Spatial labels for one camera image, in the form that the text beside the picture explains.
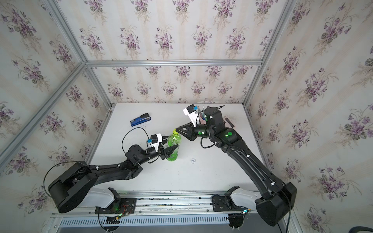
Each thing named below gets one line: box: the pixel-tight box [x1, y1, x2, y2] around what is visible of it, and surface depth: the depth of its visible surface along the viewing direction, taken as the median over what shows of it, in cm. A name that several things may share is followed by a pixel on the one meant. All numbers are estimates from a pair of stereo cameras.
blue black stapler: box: [130, 112, 152, 127], surface depth 109 cm
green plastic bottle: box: [167, 128, 182, 162], surface depth 70 cm
